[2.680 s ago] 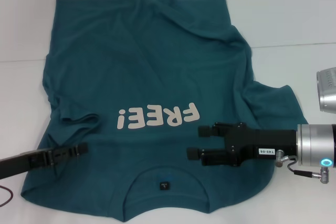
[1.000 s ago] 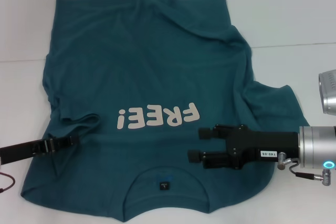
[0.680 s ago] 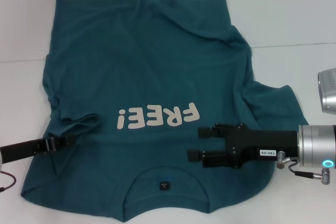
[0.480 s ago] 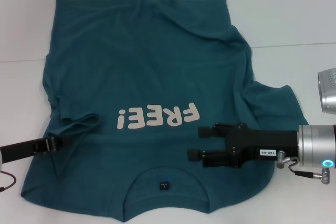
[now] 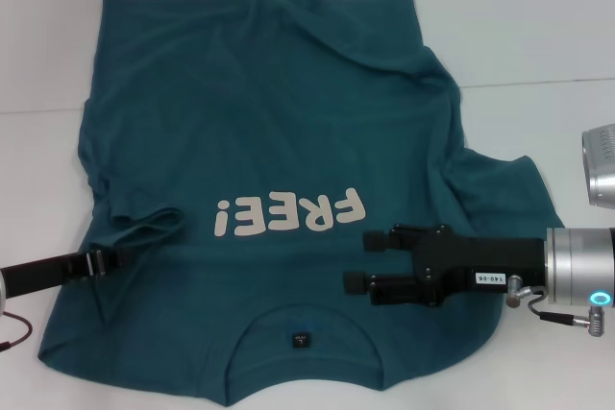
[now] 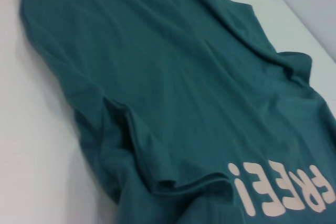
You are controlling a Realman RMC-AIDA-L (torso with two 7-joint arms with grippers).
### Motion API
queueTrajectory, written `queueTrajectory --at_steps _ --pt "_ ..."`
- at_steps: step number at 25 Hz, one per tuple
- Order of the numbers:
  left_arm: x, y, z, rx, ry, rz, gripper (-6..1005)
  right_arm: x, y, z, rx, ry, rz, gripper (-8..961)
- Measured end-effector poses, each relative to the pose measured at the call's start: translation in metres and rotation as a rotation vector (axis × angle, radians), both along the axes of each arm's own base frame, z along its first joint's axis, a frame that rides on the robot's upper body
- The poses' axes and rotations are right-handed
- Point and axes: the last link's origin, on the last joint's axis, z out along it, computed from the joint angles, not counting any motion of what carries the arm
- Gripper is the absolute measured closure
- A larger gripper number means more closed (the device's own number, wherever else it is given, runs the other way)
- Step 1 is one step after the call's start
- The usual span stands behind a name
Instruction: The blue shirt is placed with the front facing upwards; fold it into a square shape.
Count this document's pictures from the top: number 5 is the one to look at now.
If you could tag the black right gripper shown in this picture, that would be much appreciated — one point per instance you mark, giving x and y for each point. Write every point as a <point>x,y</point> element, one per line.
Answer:
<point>485,260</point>

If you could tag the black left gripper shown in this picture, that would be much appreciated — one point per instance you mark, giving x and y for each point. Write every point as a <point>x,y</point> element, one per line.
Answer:
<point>38,278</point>

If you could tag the teal T-shirt with FREE print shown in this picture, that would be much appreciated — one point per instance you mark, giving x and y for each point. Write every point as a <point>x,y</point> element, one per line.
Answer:
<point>264,117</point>

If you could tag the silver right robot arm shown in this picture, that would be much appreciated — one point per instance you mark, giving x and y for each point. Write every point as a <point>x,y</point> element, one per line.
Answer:
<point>576,263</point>

